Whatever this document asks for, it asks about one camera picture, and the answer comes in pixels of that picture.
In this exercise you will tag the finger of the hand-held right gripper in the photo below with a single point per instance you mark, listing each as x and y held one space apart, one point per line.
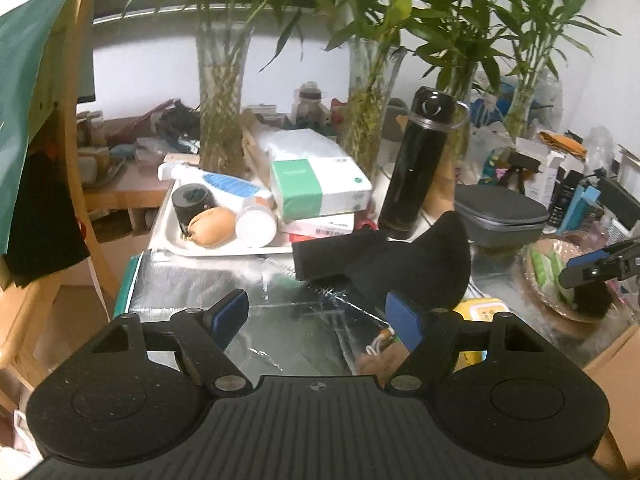
587 260

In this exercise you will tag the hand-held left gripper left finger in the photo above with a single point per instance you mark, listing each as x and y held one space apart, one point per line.
232 317

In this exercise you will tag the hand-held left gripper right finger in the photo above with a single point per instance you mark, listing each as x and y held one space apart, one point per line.
405 320

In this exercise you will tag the black fabric hat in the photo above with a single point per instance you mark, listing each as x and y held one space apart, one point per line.
430 260

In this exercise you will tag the white soft plastic pack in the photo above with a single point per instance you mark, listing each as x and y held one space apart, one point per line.
305 142

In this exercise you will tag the green packets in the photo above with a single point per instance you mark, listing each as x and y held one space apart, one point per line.
550 275

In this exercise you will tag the light blue box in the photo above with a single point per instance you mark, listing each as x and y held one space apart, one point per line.
586 207

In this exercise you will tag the black remote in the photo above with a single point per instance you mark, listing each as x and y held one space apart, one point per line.
565 197

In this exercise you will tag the tan egg-shaped pouch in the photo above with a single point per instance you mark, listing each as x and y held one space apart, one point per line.
212 227

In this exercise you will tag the white bottle with orange band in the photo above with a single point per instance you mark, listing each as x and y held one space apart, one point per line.
256 225

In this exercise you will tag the white tray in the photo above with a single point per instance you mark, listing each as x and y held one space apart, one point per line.
172 242

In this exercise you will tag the grey zipper case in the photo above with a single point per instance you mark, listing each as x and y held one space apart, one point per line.
500 215

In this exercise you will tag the white cardboard boxes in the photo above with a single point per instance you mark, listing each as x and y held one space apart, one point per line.
542 170

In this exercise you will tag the red and black packet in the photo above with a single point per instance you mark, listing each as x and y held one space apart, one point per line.
367 223

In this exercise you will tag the cardboard box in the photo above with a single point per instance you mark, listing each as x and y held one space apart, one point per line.
620 360

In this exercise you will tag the small black tripod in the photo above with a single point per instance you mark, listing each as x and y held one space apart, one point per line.
522 167

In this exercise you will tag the orange cloth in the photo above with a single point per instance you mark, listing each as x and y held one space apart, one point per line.
562 142

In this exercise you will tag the black cylinder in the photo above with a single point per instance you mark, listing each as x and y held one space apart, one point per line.
192 202

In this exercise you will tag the red and white box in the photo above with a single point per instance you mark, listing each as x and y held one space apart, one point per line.
320 225

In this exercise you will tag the floral pouch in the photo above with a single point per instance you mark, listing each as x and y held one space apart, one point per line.
495 165

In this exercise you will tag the white and blue spray bottle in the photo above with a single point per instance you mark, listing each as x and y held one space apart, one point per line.
225 182

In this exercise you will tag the black thermos bottle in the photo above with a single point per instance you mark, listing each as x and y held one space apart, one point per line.
412 170

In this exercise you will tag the white and green tissue pack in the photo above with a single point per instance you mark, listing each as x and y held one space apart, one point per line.
320 187

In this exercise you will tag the low wooden table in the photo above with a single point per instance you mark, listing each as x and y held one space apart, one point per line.
130 185

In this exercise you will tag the lucky bamboo in glass vase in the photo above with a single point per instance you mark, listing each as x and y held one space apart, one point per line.
460 80
525 100
367 110
220 110

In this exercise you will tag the dark red bag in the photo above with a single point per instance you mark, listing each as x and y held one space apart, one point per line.
150 125

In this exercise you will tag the black hanging cloth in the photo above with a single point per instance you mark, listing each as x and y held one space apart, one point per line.
40 230

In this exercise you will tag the jar with black lid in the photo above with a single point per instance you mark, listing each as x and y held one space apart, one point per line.
310 105

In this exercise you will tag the wooden chair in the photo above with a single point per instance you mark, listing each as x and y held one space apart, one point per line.
75 110

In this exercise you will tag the green cloth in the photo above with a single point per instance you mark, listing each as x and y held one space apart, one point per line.
25 85

